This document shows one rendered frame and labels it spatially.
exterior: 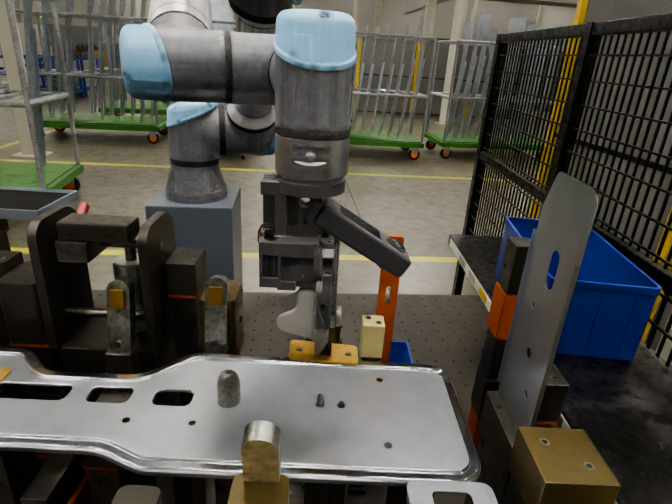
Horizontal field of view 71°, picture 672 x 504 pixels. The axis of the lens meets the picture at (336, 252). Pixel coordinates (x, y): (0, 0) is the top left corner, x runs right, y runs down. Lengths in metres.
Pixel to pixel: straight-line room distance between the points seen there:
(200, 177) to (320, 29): 0.78
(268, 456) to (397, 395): 0.28
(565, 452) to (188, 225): 0.90
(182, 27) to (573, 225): 0.47
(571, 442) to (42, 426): 0.64
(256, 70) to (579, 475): 0.54
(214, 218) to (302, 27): 0.77
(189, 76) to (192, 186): 0.66
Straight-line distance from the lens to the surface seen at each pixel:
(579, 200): 0.57
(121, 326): 0.83
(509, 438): 0.70
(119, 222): 0.81
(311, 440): 0.64
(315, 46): 0.44
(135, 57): 0.54
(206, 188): 1.18
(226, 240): 1.17
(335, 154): 0.46
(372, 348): 0.76
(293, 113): 0.45
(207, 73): 0.53
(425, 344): 1.40
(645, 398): 0.82
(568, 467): 0.60
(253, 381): 0.73
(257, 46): 0.54
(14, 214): 1.00
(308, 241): 0.49
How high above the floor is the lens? 1.45
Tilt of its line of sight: 23 degrees down
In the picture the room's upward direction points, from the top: 4 degrees clockwise
